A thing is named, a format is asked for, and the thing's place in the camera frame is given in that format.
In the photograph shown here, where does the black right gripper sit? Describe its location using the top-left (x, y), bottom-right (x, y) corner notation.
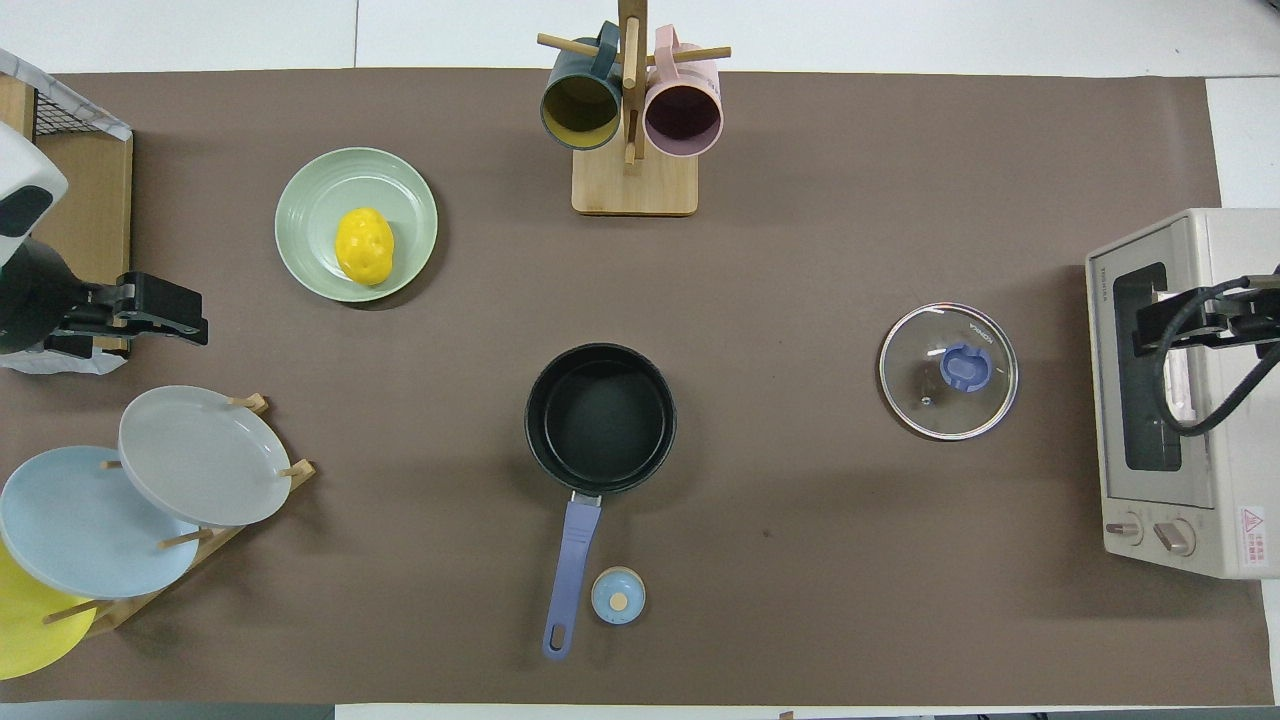
top-left (1133, 283), bottom-right (1229, 358)

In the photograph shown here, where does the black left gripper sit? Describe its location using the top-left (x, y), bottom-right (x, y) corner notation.
top-left (60, 272), bottom-right (209, 347)

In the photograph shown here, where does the yellow lemon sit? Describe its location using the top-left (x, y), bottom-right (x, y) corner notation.
top-left (334, 207), bottom-right (395, 287)

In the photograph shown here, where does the glass lid with blue knob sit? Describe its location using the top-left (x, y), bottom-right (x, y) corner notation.
top-left (878, 302), bottom-right (1019, 441)

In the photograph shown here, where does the grey plate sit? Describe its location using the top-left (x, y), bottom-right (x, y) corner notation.
top-left (118, 385), bottom-right (293, 528)

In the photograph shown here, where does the light green plate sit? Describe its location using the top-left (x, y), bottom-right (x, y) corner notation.
top-left (275, 147), bottom-right (439, 303)

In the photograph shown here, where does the light blue plate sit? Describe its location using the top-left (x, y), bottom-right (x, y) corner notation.
top-left (0, 445), bottom-right (201, 600)

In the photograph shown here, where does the wooden plate rack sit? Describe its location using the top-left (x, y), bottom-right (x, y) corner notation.
top-left (45, 393), bottom-right (317, 638)

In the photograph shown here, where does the yellow plate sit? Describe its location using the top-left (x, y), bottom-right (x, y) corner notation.
top-left (0, 540), bottom-right (98, 681)

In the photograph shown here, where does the white crumpled sheet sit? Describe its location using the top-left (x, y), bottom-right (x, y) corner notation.
top-left (0, 344), bottom-right (128, 377)

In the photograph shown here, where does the wooden board stand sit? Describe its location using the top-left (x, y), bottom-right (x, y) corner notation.
top-left (0, 75), bottom-right (134, 356)

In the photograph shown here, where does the beige toaster oven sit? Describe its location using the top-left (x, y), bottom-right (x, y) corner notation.
top-left (1086, 208), bottom-right (1280, 580)

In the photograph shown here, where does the white marbled cloth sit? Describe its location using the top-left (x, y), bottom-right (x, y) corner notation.
top-left (0, 48), bottom-right (132, 142)

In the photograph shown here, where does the brown table mat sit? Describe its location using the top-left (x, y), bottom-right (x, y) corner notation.
top-left (0, 68), bottom-right (1276, 706)

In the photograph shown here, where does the dark teal mug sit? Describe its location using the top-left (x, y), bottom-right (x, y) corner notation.
top-left (540, 22), bottom-right (624, 151)

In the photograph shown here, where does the wooden mug tree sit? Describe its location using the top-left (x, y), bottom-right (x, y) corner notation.
top-left (537, 0), bottom-right (732, 217)

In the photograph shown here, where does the small blue knob toy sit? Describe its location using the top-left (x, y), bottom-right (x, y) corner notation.
top-left (591, 566), bottom-right (647, 626)

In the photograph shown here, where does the pink mug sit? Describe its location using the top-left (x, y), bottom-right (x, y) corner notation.
top-left (643, 25), bottom-right (723, 158)

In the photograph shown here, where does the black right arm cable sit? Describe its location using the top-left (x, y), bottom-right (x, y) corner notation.
top-left (1153, 276), bottom-right (1280, 438)

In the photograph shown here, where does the black wire basket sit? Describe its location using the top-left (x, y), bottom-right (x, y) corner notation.
top-left (30, 82), bottom-right (116, 139)

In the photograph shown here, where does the black pot with blue handle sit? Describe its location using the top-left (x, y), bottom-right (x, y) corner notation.
top-left (524, 343), bottom-right (678, 661)

